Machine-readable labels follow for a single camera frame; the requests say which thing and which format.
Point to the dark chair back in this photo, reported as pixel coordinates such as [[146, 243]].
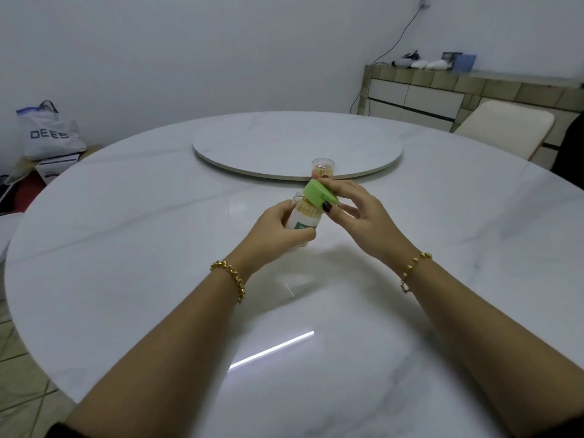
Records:
[[570, 152]]

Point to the white seat edge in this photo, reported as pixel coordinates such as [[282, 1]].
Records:
[[8, 234]]

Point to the person's right forearm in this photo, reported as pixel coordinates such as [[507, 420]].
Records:
[[492, 342]]

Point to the clear toothpick jar white label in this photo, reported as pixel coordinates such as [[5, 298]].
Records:
[[302, 218]]

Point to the blue box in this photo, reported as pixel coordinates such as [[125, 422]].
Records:
[[465, 61]]

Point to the cream chair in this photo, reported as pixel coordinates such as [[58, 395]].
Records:
[[504, 127]]

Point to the person's left thumb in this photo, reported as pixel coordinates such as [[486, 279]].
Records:
[[282, 210]]

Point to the tiled sideboard cabinet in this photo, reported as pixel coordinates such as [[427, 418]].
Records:
[[456, 98]]

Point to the person's left hand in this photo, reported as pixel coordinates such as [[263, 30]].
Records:
[[267, 237]]

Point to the white cardboard box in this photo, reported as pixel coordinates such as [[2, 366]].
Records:
[[57, 166]]

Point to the clear toothpick jar red label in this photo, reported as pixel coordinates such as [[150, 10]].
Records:
[[323, 169]]

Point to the green plastic jar lid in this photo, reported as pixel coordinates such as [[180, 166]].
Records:
[[319, 193]]

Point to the white marble turntable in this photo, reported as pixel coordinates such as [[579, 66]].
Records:
[[296, 143]]

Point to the person's left forearm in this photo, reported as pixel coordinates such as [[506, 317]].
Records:
[[169, 351]]

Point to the white shopping bag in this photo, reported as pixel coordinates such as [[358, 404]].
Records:
[[48, 132]]

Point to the red bag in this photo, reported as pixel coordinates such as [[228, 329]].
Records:
[[28, 191]]

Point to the black and white device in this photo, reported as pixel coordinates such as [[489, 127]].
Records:
[[406, 60]]

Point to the person's right thumb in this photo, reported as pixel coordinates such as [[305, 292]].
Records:
[[335, 213]]

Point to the person's right hand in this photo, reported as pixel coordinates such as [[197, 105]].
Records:
[[372, 223]]

